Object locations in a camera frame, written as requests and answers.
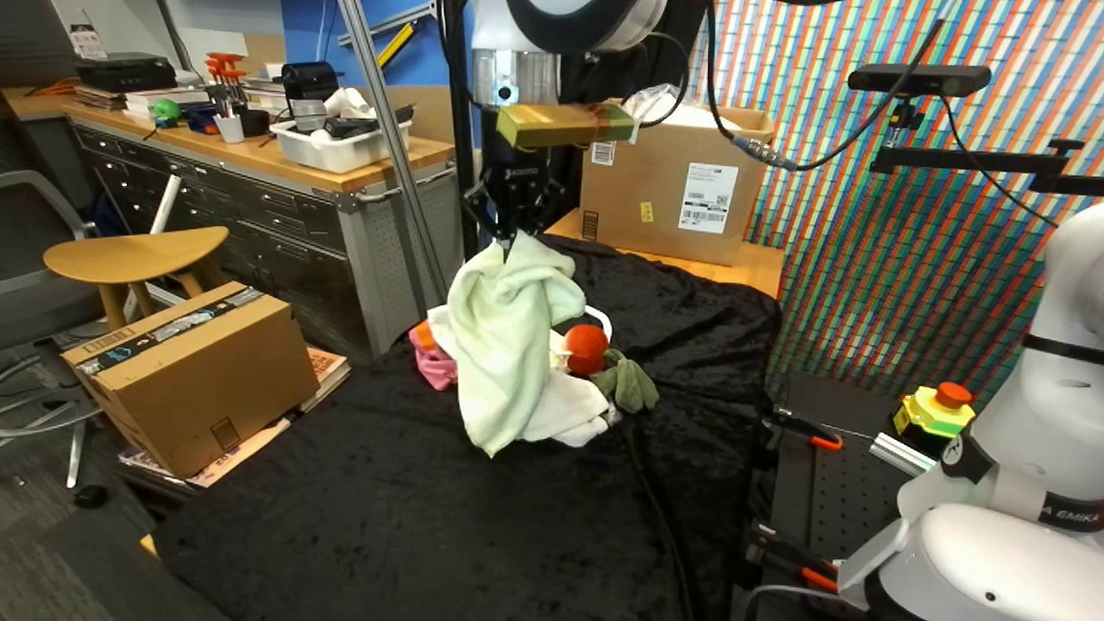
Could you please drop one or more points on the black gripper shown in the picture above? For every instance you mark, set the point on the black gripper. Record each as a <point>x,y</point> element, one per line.
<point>536,178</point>

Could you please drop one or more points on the pale yellow cloth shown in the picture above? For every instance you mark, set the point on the pale yellow cloth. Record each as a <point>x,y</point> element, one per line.
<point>502,332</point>

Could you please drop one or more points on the olive green cloth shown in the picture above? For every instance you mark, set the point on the olive green cloth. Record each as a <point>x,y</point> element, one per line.
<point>587,346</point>

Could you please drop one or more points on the white cloth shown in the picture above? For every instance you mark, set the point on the white cloth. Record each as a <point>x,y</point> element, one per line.
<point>569,407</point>

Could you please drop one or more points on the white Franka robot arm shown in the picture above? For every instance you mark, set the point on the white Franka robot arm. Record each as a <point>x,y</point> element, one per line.
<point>1037,460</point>

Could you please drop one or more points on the black pole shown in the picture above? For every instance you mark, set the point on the black pole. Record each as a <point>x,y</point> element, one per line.
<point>460,138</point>

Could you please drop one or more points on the grey slanted metal pole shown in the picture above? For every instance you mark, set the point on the grey slanted metal pole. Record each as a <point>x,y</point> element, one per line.
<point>397,150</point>

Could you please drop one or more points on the cardboard box with label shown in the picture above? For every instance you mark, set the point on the cardboard box with label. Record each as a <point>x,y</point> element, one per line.
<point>668,192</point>

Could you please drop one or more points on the white plastic bin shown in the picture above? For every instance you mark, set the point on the white plastic bin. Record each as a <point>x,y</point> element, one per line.
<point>332,143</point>

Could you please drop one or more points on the tan wooden platform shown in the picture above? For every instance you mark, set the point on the tan wooden platform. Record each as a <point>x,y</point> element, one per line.
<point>737,271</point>

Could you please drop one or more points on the blue board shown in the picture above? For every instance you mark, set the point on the blue board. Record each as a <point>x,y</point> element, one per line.
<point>323,35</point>

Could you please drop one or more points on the black cup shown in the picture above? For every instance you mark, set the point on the black cup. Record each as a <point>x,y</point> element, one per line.
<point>255,121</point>

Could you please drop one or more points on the wooden top workbench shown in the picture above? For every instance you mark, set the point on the wooden top workbench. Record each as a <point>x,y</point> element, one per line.
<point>230,208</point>

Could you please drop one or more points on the small orange object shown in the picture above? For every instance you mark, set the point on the small orange object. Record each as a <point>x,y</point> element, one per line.
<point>225,69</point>

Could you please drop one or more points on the black table cloth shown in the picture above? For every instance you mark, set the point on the black table cloth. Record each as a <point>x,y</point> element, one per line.
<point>347,519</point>

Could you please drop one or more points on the large cardboard box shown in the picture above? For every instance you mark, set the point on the large cardboard box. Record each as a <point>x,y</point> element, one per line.
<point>190,381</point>

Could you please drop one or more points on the small green object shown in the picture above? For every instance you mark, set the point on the small green object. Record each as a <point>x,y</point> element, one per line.
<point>165,110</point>

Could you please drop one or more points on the wooden stool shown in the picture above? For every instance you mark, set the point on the wooden stool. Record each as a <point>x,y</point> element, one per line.
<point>133,255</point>

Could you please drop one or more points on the black device box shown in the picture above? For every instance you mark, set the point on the black device box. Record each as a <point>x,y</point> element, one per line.
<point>124,74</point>

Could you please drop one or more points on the multicolour striped backdrop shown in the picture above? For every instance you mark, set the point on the multicolour striped backdrop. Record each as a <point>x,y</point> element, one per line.
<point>917,289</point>

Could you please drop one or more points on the short aluminium bar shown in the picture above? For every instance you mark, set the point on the short aluminium bar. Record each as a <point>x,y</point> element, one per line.
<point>903,454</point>

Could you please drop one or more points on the yellow red emergency stop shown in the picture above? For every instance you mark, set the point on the yellow red emergency stop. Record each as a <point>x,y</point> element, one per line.
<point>931,412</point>

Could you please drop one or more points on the black horizontal bar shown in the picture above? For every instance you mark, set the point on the black horizontal bar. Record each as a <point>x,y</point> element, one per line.
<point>978,161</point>

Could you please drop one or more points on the aluminium frame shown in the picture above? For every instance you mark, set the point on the aluminium frame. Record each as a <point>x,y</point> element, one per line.
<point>160,208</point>

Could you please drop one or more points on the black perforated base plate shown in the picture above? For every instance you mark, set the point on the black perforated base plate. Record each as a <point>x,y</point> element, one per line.
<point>831,505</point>

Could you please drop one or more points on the black camera on stand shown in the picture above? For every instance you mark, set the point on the black camera on stand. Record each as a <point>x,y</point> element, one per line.
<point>917,76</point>

